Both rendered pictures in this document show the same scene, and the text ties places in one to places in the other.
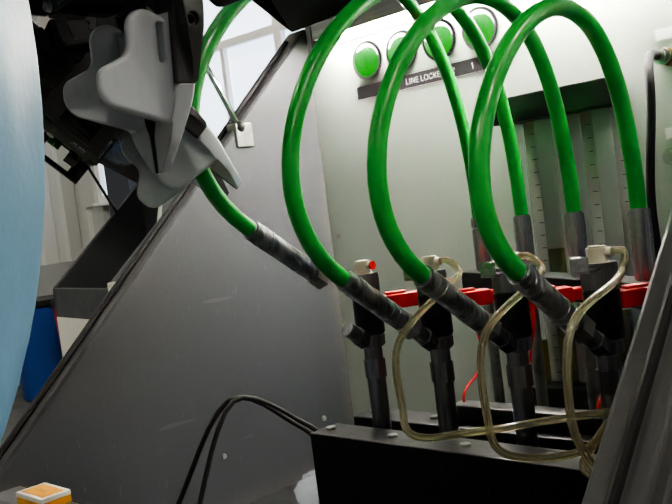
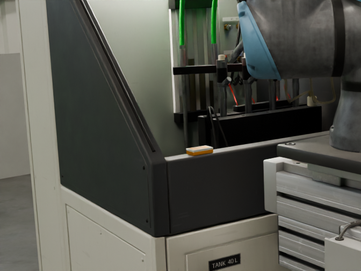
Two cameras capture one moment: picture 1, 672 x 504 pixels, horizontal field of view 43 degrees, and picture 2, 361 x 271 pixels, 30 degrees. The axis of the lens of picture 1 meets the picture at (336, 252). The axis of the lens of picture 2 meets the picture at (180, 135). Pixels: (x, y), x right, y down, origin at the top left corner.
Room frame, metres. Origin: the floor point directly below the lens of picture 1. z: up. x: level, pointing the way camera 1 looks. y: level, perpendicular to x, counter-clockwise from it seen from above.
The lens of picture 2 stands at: (0.43, 1.67, 1.25)
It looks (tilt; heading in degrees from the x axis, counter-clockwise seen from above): 10 degrees down; 287
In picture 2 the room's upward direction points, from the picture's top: 3 degrees counter-clockwise
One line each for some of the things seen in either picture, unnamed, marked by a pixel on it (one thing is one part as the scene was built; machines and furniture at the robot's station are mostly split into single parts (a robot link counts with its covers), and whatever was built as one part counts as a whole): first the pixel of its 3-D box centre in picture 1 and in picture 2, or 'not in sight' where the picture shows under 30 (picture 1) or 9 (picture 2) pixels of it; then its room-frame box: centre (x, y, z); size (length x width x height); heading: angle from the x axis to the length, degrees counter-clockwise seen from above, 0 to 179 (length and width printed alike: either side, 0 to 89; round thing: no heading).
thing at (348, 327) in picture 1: (369, 384); (225, 100); (0.80, -0.02, 1.02); 0.05 x 0.03 x 0.21; 136
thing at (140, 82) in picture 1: (140, 91); not in sight; (0.49, 0.10, 1.27); 0.06 x 0.03 x 0.09; 136
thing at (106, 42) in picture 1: (111, 100); not in sight; (0.51, 0.12, 1.27); 0.06 x 0.03 x 0.09; 136
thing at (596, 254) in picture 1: (599, 263); not in sight; (0.64, -0.20, 1.12); 0.02 x 0.02 x 0.03
